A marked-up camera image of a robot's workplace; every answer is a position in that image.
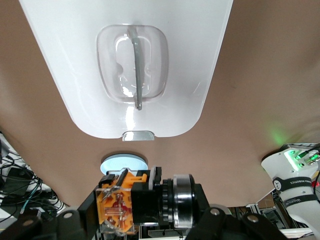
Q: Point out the brown table mat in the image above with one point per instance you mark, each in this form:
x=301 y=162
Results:
x=262 y=75

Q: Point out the light blue round plate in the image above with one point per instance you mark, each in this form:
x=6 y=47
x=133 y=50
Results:
x=125 y=163

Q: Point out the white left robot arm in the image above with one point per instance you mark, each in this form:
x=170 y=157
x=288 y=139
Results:
x=275 y=162

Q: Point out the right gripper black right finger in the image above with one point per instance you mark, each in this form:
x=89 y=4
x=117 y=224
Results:
x=225 y=225

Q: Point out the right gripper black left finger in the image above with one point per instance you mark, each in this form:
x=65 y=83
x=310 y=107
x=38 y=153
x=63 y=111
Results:
x=70 y=225

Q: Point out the orange black push-button switch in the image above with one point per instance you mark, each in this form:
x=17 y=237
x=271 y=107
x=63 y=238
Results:
x=117 y=200

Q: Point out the white lidded storage box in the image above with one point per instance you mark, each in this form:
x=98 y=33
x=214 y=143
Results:
x=75 y=75

